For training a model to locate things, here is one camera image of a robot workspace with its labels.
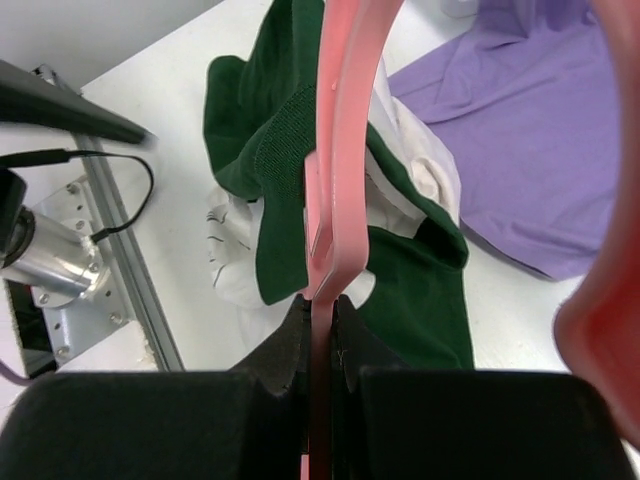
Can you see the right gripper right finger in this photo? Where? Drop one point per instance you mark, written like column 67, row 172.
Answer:
column 392, row 421

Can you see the pink hanger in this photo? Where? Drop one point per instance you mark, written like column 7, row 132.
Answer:
column 596, row 331

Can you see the purple t-shirt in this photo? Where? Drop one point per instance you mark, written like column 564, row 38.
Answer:
column 526, row 102

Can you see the white and green t-shirt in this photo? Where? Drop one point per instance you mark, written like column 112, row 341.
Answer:
column 259, row 128

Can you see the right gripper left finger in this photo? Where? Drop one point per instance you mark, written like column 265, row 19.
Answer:
column 248, row 422

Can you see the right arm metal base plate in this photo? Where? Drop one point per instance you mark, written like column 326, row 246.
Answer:
column 76, row 252

